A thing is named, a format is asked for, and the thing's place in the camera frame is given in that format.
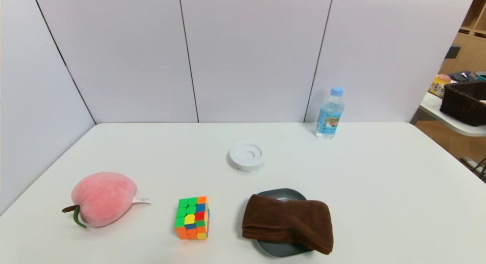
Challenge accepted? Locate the dark woven basket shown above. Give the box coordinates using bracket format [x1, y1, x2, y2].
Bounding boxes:
[440, 80, 486, 127]

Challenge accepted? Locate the yellow printed snack box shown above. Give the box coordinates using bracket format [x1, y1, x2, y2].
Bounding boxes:
[429, 74, 452, 98]

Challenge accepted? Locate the brown towel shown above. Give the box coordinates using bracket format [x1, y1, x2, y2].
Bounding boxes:
[242, 194, 334, 255]

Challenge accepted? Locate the wooden shelf cabinet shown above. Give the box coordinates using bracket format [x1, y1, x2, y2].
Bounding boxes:
[439, 0, 486, 75]

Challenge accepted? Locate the grey rounded rectangular dish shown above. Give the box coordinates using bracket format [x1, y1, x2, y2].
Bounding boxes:
[255, 188, 314, 258]

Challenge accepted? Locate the colourful puzzle cube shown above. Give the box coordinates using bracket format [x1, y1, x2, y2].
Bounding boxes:
[174, 196, 210, 240]

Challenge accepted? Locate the white side table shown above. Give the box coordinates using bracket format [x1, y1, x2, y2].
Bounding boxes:
[419, 91, 486, 137]

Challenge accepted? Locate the dark folded cloth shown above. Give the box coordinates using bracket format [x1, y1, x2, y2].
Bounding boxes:
[447, 70, 477, 83]

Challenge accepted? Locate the pink plush peach toy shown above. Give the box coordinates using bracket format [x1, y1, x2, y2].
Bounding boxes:
[62, 171, 151, 229]

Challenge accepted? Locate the clear water bottle blue label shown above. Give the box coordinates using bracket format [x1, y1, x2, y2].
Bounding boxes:
[315, 86, 346, 140]

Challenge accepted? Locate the white round plastic container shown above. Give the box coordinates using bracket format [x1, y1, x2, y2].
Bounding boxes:
[229, 141, 265, 174]

